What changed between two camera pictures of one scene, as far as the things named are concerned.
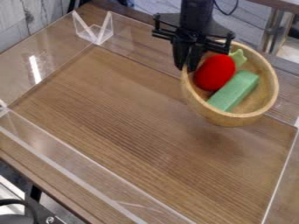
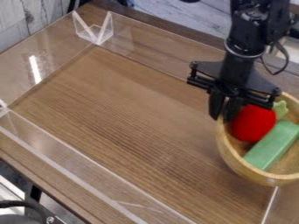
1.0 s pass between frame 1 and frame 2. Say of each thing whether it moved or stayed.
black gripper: moved
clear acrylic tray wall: stayed
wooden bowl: moved
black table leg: stayed
